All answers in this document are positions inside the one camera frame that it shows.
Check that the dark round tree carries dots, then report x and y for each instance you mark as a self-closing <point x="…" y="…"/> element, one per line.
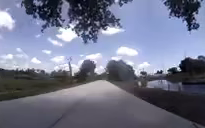
<point x="87" y="68"/>

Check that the broad dark tree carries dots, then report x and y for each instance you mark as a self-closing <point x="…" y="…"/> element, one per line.
<point x="120" y="70"/>

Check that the thin pole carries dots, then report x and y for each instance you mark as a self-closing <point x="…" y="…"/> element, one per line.
<point x="70" y="68"/>

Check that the pale concrete path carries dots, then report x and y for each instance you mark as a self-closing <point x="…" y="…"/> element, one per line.
<point x="96" y="106"/>

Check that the overhanging tree branches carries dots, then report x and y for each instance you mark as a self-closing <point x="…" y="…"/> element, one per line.
<point x="86" y="16"/>

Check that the distant tree line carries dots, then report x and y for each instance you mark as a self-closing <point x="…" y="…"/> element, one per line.
<point x="30" y="73"/>

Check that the dark sloping bank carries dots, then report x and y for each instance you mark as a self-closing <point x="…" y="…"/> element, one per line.
<point x="176" y="103"/>

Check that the green grass field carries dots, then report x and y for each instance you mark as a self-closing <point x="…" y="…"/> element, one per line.
<point x="20" y="88"/>

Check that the pond water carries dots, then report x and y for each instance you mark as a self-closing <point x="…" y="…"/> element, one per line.
<point x="186" y="87"/>

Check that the clump of dark trees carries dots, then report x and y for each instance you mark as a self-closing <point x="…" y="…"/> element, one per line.
<point x="194" y="65"/>

